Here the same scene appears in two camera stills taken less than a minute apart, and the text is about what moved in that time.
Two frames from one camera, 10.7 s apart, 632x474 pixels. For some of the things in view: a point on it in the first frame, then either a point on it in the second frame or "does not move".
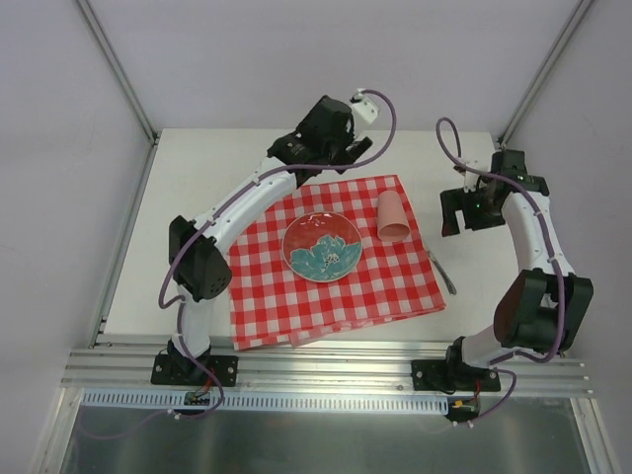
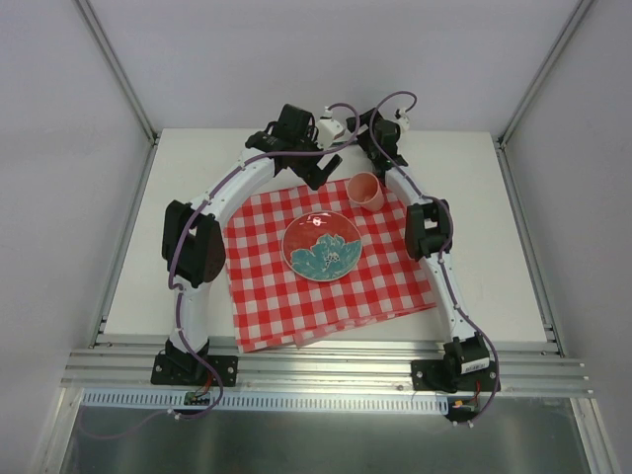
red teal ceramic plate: [322, 246] does not move
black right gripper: [457, 201] → [374, 153]
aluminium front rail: [317, 371] does not move
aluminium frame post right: [544, 70] does not move
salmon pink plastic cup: [392, 217] → [363, 189]
